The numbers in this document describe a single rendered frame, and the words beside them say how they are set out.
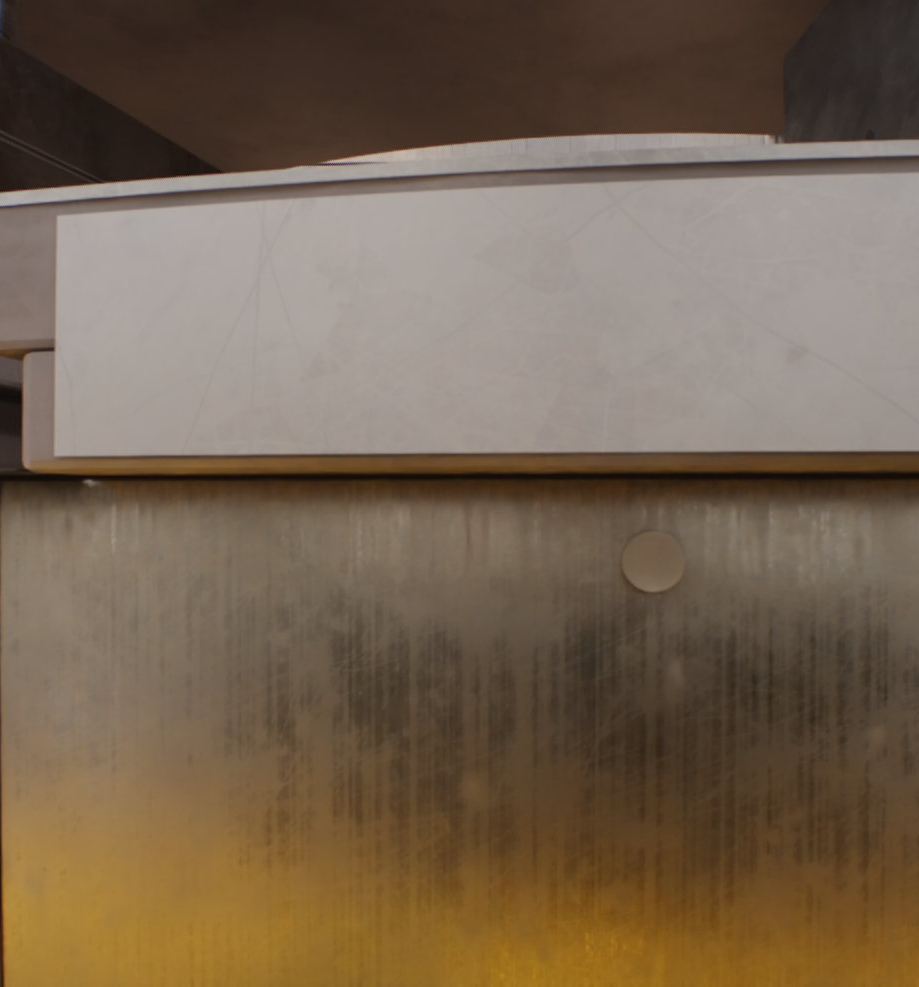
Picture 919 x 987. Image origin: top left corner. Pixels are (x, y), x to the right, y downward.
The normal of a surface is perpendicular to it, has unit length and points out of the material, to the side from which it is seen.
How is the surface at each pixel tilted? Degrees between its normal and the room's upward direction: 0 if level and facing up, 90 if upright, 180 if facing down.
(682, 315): 90
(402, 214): 90
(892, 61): 90
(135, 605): 90
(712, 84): 180
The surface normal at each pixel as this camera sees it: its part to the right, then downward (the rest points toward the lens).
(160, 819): -0.15, 0.00
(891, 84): -1.00, 0.00
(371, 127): 0.00, 1.00
